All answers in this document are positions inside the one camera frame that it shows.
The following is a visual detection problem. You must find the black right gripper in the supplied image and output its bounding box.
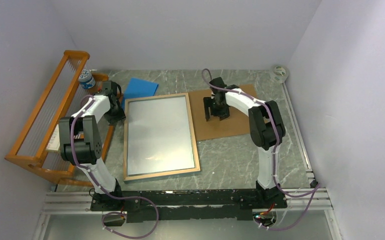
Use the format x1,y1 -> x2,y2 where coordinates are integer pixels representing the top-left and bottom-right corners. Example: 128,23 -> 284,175
203,96 -> 230,122

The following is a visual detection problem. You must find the blue white round tin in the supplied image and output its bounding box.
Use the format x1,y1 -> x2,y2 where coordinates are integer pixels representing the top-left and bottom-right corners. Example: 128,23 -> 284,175
77,69 -> 96,90

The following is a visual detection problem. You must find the orange wooden rack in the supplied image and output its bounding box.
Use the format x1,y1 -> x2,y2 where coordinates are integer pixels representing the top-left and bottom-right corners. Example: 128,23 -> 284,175
5,50 -> 109,187

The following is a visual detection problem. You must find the hot air balloon photo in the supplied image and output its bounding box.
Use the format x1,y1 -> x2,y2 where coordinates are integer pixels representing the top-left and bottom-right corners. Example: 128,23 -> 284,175
127,96 -> 196,176

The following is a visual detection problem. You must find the clear tape roll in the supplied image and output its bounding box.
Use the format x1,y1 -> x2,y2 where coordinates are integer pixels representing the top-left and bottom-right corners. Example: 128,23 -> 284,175
269,65 -> 290,84

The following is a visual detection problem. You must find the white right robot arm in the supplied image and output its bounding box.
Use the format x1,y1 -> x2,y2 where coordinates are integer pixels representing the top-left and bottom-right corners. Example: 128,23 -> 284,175
203,77 -> 285,208

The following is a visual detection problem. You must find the brown cardboard backing board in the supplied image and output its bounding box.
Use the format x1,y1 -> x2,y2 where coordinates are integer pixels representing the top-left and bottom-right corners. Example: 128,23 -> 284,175
188,89 -> 250,141

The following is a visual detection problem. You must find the white medicine box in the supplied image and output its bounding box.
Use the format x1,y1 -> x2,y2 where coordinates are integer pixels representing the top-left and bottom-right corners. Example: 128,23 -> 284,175
46,125 -> 60,153

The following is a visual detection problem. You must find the blue wooden picture frame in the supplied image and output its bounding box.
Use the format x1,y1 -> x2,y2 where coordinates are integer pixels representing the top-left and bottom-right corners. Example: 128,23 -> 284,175
123,92 -> 201,182

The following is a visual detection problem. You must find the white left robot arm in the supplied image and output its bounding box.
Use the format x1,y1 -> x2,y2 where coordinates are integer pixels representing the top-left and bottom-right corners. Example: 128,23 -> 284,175
58,80 -> 126,210

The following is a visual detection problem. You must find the aluminium extrusion table rail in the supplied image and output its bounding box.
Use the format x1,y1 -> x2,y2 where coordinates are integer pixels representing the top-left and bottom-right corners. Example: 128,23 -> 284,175
42,187 -> 343,240

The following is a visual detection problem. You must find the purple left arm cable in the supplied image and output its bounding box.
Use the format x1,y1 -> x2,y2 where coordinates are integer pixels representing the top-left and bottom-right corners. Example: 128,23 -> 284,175
69,94 -> 160,240

